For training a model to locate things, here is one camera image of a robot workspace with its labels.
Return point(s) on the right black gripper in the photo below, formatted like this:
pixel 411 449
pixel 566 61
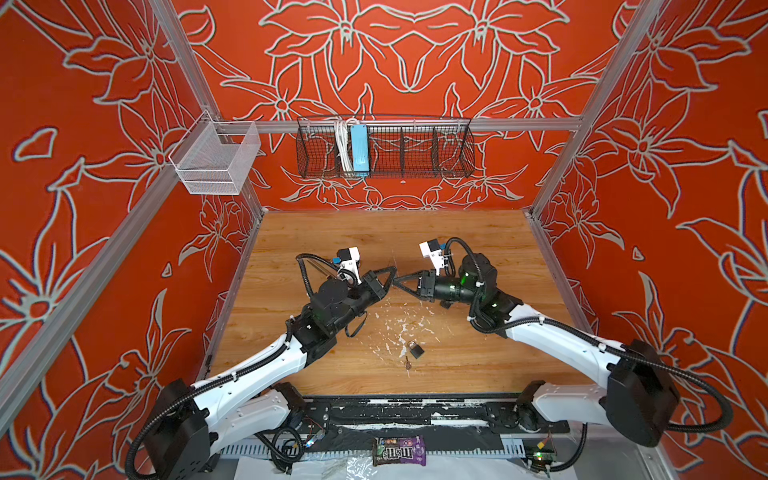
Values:
pixel 425 292

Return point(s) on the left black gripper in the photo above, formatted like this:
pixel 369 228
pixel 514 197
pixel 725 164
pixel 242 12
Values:
pixel 372 286

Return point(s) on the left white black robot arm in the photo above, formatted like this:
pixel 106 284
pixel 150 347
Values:
pixel 191 423

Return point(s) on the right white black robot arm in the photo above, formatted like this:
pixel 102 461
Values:
pixel 631 389

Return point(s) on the dark padlock near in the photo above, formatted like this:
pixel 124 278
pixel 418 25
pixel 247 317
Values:
pixel 415 350

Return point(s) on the light blue box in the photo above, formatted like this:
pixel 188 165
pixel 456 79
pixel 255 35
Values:
pixel 360 149

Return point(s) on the m&m candy bag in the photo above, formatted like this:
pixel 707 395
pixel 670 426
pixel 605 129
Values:
pixel 399 450

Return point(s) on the small electronics board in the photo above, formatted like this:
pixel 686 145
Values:
pixel 539 456

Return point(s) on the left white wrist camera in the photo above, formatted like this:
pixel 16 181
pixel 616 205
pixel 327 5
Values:
pixel 348 259

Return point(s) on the black wire wall basket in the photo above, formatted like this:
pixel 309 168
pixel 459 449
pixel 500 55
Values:
pixel 400 147

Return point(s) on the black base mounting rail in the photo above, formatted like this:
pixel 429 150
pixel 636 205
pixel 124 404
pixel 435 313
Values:
pixel 495 412

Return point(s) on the white mesh wall basket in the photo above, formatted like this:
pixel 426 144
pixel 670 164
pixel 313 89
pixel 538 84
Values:
pixel 215 158

